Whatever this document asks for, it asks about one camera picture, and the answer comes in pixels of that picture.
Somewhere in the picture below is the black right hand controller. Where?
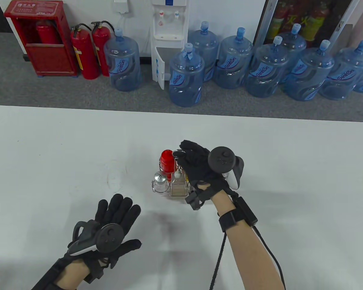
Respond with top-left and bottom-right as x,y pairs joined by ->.
208,146 -> 245,191

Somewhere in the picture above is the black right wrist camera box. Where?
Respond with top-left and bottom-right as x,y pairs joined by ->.
218,196 -> 258,232

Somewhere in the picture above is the black hand controller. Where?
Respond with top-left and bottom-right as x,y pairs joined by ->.
208,146 -> 245,191
68,220 -> 128,257

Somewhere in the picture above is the person's left forearm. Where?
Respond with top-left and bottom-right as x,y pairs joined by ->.
53,258 -> 93,290

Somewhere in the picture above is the clear shaker seasoning bottle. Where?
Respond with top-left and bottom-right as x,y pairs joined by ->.
152,171 -> 169,193

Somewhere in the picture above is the black left hand controller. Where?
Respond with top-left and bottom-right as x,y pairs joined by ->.
68,220 -> 128,257

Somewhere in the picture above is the person's right forearm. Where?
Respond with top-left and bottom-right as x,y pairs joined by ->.
212,189 -> 283,290

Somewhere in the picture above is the thick black braided cable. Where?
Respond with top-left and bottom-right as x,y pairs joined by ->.
210,231 -> 228,290

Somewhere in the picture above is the person's right hand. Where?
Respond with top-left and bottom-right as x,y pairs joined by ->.
172,140 -> 230,210

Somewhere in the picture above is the red squeeze seasoning bottle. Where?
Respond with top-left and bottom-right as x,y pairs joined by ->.
160,149 -> 176,182

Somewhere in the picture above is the red fire extinguisher yellow label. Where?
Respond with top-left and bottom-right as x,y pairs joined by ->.
70,24 -> 99,80

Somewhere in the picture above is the thin black right cable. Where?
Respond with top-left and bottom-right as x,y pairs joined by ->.
254,225 -> 286,290

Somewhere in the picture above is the square glass seasoning bottle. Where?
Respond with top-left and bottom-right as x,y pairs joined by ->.
169,171 -> 189,197

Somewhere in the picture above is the white water dispenser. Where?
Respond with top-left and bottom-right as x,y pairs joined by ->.
150,0 -> 190,90

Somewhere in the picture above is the red fire extinguisher cabinet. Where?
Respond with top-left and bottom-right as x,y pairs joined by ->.
4,0 -> 78,77

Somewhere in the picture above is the silver wire seasoning rack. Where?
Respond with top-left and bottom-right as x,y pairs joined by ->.
150,150 -> 197,197

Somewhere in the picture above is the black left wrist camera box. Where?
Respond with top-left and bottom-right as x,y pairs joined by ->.
32,257 -> 70,290

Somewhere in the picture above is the row of blue water jugs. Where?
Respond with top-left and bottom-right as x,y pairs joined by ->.
103,21 -> 363,108

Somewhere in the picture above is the glass door fire cabinet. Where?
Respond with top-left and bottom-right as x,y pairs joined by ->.
253,0 -> 361,49

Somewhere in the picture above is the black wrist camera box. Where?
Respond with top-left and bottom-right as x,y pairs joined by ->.
218,196 -> 258,232
32,257 -> 70,290

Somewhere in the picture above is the person's left hand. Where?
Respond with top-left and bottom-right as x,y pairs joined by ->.
67,193 -> 142,283

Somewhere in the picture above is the red extinguisher inside cabinet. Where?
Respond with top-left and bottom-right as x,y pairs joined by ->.
36,21 -> 61,45

